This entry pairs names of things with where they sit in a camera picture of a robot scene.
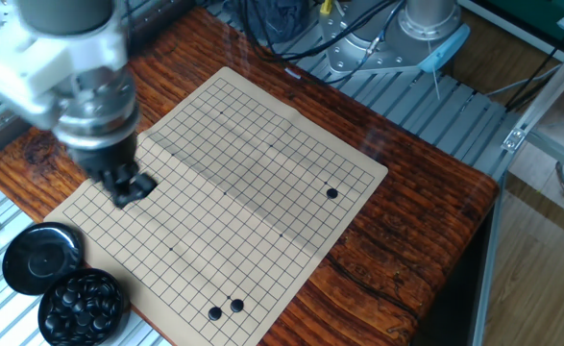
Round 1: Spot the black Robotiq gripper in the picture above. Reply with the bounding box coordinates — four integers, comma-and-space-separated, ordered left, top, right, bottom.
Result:
68, 130, 159, 210

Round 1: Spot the beige Go board mat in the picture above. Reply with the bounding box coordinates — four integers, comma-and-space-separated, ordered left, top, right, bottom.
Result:
44, 65, 389, 346

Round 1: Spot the black round bowl lid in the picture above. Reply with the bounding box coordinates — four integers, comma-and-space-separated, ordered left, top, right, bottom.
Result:
1, 221, 85, 296

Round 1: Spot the black bowl of Go stones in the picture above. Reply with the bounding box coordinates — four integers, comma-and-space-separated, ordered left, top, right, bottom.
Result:
37, 267, 132, 346

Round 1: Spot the blue-grey towel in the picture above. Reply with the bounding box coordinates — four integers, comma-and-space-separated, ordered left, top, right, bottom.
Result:
223, 0, 311, 44

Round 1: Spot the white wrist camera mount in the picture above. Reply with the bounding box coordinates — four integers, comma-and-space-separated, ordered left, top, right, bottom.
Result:
0, 23, 129, 105

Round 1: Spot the grey cable with metal connector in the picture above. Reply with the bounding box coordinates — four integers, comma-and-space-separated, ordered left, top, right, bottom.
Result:
284, 28, 393, 86

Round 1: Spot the black wrist cable bundle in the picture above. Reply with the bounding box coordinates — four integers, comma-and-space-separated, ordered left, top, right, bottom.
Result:
237, 0, 407, 63

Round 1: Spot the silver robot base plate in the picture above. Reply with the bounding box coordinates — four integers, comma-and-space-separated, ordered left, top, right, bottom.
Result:
319, 2, 436, 76

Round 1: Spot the aluminium frame beam with bracket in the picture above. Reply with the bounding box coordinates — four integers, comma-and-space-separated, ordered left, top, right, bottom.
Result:
471, 42, 564, 346

